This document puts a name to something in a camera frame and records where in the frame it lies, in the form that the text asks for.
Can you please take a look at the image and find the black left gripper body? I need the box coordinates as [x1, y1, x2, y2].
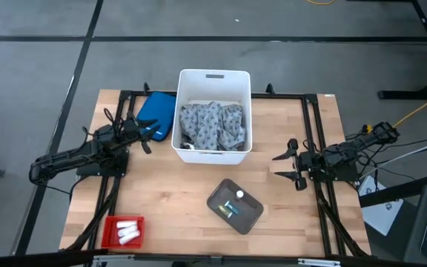
[122, 117, 153, 155]

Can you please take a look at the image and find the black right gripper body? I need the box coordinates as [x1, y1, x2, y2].
[287, 138, 325, 192]

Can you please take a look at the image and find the grey blue patterned cloth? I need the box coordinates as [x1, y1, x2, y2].
[179, 100, 247, 152]

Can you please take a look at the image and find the white perforated plastic basket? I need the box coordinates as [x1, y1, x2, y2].
[171, 68, 254, 166]

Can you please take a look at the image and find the red plastic bin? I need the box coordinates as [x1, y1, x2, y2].
[101, 215, 146, 250]

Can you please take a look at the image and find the blue zip pouch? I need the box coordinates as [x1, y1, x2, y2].
[136, 91, 177, 142]

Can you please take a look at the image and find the dark grey plastic tray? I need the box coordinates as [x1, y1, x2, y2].
[205, 178, 265, 236]

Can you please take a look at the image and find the blue tube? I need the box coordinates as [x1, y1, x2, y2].
[223, 200, 241, 215]

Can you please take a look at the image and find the green tube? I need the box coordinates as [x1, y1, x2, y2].
[217, 205, 234, 219]

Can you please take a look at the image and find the white paper box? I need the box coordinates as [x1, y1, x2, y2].
[357, 175, 404, 237]

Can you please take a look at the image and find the black table beam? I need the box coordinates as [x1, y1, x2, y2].
[360, 172, 427, 208]

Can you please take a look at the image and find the black metal crossbar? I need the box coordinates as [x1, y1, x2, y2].
[0, 248, 427, 267]

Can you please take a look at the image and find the black table leg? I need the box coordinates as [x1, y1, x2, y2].
[378, 0, 427, 101]

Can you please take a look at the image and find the black metal table frame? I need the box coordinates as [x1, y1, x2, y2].
[64, 82, 370, 260]

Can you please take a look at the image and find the white cable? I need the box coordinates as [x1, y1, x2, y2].
[361, 133, 427, 176]

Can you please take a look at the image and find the yellow cable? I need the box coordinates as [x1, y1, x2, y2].
[393, 88, 427, 129]

